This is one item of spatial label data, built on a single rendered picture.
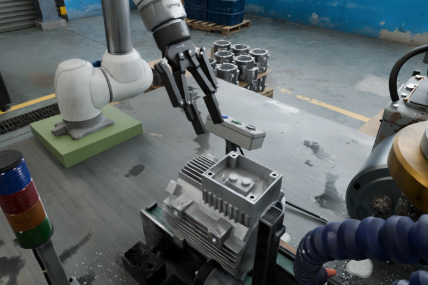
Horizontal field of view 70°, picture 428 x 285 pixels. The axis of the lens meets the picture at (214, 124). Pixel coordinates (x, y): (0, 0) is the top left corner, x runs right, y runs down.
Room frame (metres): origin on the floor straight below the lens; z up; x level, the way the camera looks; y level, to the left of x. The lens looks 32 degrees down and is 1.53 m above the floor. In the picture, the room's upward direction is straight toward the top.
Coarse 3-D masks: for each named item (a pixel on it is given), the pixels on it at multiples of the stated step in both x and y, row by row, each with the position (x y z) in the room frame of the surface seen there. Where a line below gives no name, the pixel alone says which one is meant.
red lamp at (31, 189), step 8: (32, 184) 0.41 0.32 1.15; (16, 192) 0.38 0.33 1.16; (24, 192) 0.39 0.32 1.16; (32, 192) 0.40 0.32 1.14; (0, 200) 0.37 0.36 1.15; (8, 200) 0.37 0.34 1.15; (16, 200) 0.37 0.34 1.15; (24, 200) 0.38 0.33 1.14; (32, 200) 0.39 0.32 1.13; (8, 208) 0.37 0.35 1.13; (16, 208) 0.37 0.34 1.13; (24, 208) 0.38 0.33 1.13
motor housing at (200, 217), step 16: (208, 160) 0.55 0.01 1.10; (192, 176) 0.49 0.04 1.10; (192, 192) 0.47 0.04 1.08; (192, 208) 0.44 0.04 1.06; (208, 208) 0.43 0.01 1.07; (176, 224) 0.44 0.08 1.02; (192, 224) 0.41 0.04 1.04; (208, 224) 0.40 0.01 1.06; (192, 240) 0.40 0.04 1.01; (208, 240) 0.38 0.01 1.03; (240, 240) 0.36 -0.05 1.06; (208, 256) 0.39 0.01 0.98; (224, 256) 0.35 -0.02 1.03; (240, 256) 0.35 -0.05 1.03; (240, 272) 0.35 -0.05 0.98
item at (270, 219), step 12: (264, 216) 0.25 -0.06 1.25; (276, 216) 0.25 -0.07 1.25; (264, 228) 0.24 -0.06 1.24; (276, 228) 0.24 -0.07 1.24; (264, 240) 0.24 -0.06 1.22; (276, 240) 0.24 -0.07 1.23; (264, 252) 0.24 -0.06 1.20; (276, 252) 0.25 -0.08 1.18; (264, 264) 0.24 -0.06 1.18; (252, 276) 0.25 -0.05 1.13; (264, 276) 0.24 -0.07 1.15
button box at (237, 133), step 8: (208, 120) 0.79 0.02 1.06; (224, 120) 0.76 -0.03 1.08; (208, 128) 0.78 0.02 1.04; (216, 128) 0.76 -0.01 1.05; (224, 128) 0.75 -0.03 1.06; (232, 128) 0.73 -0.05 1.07; (240, 128) 0.72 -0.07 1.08; (256, 128) 0.76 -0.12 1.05; (224, 136) 0.74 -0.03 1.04; (232, 136) 0.72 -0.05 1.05; (240, 136) 0.71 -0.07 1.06; (248, 136) 0.69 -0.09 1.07; (256, 136) 0.70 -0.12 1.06; (264, 136) 0.73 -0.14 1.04; (240, 144) 0.70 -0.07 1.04; (248, 144) 0.68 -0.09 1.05; (256, 144) 0.70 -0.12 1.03
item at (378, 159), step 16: (384, 144) 0.58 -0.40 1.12; (368, 160) 0.54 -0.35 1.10; (384, 160) 0.50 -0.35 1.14; (368, 176) 0.49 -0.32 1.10; (384, 176) 0.47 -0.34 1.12; (352, 192) 0.50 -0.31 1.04; (368, 192) 0.48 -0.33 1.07; (384, 192) 0.46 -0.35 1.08; (400, 192) 0.45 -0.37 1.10; (352, 208) 0.50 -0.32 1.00; (368, 208) 0.47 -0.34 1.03; (384, 208) 0.43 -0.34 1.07
